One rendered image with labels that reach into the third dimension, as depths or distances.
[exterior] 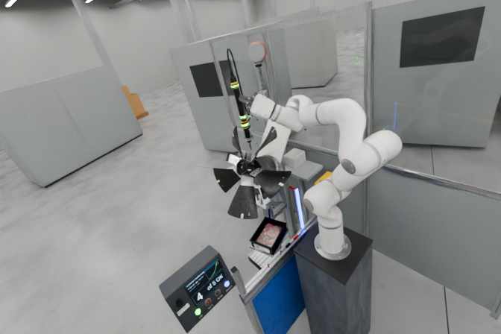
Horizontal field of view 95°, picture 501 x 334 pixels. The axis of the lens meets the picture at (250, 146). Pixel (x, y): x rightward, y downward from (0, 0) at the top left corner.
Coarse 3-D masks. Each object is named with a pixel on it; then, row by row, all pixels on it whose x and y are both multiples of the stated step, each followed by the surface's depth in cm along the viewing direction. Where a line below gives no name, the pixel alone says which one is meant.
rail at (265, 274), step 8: (312, 216) 157; (304, 224) 152; (312, 224) 151; (304, 232) 147; (296, 240) 143; (288, 248) 139; (280, 256) 135; (288, 256) 140; (272, 264) 132; (280, 264) 136; (264, 272) 129; (272, 272) 132; (256, 280) 126; (264, 280) 129; (248, 288) 123; (256, 288) 126; (240, 296) 121; (248, 296) 123
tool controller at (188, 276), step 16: (208, 256) 100; (176, 272) 99; (192, 272) 94; (208, 272) 96; (224, 272) 101; (160, 288) 93; (176, 288) 90; (192, 288) 92; (208, 288) 96; (224, 288) 101; (176, 304) 88; (192, 304) 93; (192, 320) 92
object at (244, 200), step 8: (240, 192) 163; (248, 192) 163; (240, 200) 162; (248, 200) 162; (232, 208) 163; (240, 208) 161; (248, 208) 161; (256, 208) 160; (240, 216) 160; (248, 216) 159; (256, 216) 158
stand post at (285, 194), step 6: (282, 162) 192; (282, 168) 193; (288, 186) 204; (282, 192) 209; (288, 192) 206; (282, 198) 214; (288, 198) 208; (288, 204) 211; (288, 210) 217; (288, 216) 221; (288, 222) 226; (294, 222) 224; (294, 228) 227; (294, 234) 229
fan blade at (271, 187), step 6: (258, 174) 157; (264, 174) 155; (270, 174) 153; (276, 174) 151; (282, 174) 148; (288, 174) 146; (258, 180) 152; (264, 180) 150; (270, 180) 148; (276, 180) 146; (282, 180) 144; (264, 186) 146; (270, 186) 144; (276, 186) 143; (282, 186) 141; (270, 192) 142; (276, 192) 140; (270, 198) 140
